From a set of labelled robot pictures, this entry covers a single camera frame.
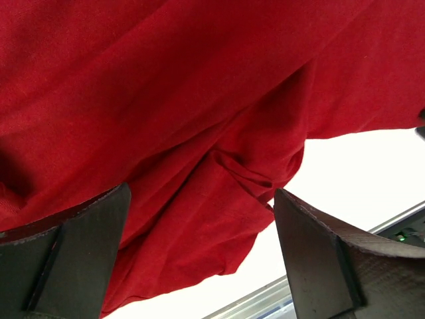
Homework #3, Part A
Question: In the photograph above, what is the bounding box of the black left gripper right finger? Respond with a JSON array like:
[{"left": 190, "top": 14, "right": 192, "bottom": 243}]
[{"left": 274, "top": 189, "right": 424, "bottom": 318}]

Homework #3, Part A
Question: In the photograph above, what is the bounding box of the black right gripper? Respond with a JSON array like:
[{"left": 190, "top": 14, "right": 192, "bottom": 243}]
[{"left": 415, "top": 109, "right": 425, "bottom": 140}]

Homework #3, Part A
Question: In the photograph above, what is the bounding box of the dark red t shirt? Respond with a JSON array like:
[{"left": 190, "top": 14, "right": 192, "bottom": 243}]
[{"left": 1, "top": 1, "right": 424, "bottom": 316}]

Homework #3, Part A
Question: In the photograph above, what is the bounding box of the aluminium frame rail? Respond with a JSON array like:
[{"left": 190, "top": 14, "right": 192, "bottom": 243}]
[{"left": 204, "top": 202, "right": 424, "bottom": 319}]

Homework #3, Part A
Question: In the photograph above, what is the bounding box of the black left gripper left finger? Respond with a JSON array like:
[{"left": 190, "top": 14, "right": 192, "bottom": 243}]
[{"left": 1, "top": 183, "right": 131, "bottom": 319}]

